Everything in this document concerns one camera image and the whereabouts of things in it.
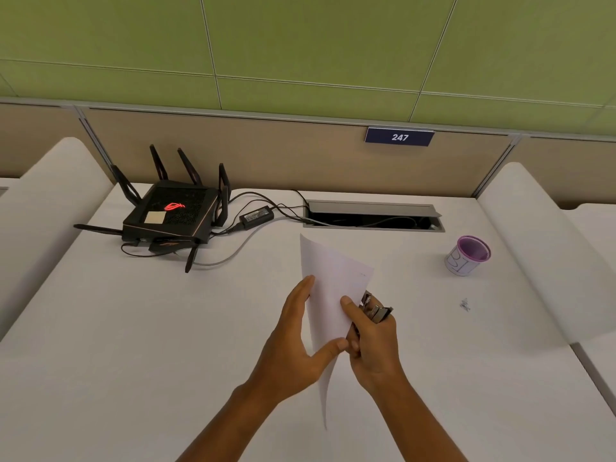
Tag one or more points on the metal staple remover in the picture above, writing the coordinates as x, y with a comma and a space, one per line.
376, 310

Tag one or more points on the person's right hand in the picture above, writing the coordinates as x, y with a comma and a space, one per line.
375, 351

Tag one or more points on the white paper sheet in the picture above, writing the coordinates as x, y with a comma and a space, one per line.
332, 293

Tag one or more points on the person's left hand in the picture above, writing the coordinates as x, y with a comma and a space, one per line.
284, 351

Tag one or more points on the blue number sign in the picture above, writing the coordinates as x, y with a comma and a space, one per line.
399, 137

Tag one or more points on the white desk side divider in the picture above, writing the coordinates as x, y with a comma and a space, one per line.
43, 221
548, 254

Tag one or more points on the person's left forearm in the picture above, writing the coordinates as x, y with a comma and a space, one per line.
219, 428

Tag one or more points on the person's left thumb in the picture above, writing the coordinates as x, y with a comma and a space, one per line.
329, 348

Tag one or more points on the beige desk partition panel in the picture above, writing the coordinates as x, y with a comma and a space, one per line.
298, 156

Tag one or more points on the purple rimmed white cup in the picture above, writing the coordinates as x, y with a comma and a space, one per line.
467, 255

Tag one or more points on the person's right forearm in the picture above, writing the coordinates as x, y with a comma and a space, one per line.
418, 423

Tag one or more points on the black power adapter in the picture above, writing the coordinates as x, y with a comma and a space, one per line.
257, 217

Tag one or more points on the loose metal staples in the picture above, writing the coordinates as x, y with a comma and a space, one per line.
465, 305

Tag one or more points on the black router with antennas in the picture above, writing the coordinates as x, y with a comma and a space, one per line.
168, 214

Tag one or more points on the person's right thumb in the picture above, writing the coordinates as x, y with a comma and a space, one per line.
352, 310

